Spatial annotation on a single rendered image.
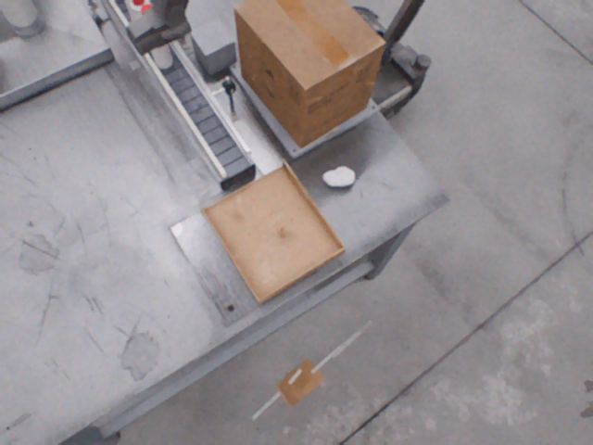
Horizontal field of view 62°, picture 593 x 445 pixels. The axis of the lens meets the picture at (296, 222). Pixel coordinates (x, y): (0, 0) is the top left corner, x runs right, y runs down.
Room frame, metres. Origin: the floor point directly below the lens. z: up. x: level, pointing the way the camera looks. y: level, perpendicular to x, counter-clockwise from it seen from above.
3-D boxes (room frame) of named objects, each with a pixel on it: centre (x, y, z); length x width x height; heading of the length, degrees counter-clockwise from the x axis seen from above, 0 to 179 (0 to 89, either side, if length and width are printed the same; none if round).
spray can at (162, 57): (0.92, 0.42, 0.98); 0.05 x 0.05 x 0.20
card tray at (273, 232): (0.45, 0.06, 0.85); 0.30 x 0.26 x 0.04; 37
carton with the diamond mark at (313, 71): (0.89, 0.01, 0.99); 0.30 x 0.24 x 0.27; 41
